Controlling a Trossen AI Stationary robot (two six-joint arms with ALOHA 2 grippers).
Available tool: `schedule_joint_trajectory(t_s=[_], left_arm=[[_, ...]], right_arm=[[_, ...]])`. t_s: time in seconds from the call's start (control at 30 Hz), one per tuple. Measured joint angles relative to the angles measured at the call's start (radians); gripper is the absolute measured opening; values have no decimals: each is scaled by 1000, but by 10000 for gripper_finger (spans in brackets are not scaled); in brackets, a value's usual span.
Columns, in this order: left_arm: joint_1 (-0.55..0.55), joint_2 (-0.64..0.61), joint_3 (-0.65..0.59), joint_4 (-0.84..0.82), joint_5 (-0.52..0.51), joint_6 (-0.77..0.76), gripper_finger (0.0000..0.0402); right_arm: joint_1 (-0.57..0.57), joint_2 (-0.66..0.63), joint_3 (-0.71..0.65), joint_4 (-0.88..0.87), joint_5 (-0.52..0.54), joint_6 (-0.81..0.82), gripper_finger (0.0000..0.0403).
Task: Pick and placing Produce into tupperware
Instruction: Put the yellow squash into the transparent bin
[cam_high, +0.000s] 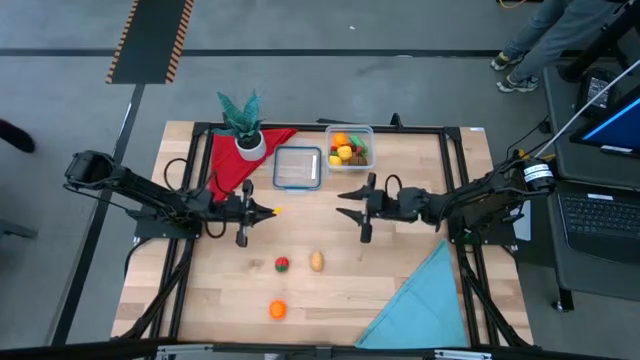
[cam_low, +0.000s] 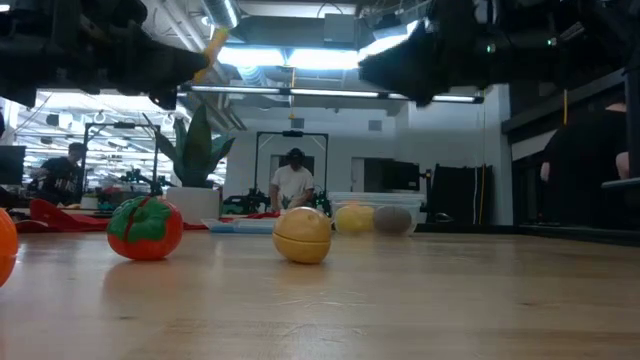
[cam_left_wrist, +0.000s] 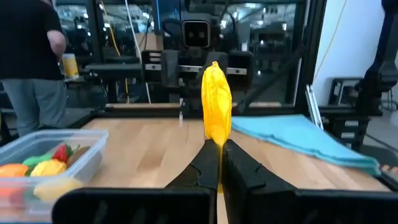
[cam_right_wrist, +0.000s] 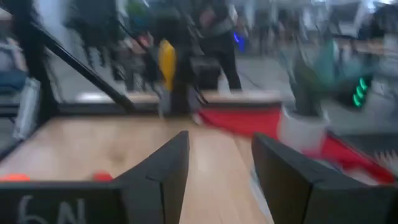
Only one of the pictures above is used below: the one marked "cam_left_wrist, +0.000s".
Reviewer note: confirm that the orange toy fruit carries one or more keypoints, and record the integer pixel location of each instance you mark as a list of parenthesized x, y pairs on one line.
[(12, 170)]

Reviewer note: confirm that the black aluminium table frame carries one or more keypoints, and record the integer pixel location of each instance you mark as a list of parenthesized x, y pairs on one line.
[(314, 46)]

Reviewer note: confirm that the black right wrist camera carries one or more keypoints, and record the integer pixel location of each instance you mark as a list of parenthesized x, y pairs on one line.
[(196, 34)]

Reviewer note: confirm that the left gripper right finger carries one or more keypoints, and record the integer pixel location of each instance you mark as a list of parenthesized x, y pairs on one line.
[(264, 205)]

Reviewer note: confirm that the yellow toy pepper green stem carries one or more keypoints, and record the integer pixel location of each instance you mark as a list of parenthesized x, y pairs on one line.
[(48, 168)]

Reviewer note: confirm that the clear plastic tupperware container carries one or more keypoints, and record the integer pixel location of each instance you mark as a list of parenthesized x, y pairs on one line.
[(90, 140)]

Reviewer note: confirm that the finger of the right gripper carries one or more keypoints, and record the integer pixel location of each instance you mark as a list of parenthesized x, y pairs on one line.
[(224, 57), (170, 68)]

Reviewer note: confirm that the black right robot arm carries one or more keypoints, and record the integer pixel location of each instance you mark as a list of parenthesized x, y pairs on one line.
[(192, 99)]

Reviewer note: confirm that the teal cloth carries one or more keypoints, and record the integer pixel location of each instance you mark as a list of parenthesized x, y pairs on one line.
[(295, 137)]

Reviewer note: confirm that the person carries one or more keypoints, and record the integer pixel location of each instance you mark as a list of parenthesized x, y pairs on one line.
[(25, 46)]

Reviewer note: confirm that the pink toy peach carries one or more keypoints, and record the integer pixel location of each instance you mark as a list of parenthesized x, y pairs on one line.
[(14, 197)]

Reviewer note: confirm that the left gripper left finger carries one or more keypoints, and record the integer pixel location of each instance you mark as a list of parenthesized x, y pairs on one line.
[(186, 205)]

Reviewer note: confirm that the brown toy kiwi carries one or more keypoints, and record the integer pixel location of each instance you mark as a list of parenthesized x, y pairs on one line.
[(79, 155)]

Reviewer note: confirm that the yellow cup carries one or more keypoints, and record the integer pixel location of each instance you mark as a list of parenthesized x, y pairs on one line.
[(70, 66)]

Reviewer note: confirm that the silver aluminium bar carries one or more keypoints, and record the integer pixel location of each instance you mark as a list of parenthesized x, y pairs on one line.
[(314, 105)]

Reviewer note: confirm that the yellow toy lemon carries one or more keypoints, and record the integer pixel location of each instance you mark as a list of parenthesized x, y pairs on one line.
[(56, 188)]

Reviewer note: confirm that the small red toy strawberry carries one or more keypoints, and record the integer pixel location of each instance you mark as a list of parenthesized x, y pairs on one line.
[(61, 153)]

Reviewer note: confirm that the yellow toy banana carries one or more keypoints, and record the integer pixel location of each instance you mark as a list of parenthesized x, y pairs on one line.
[(216, 102)]

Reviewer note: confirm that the black metal stand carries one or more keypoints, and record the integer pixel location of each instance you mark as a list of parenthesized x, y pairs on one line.
[(385, 68)]

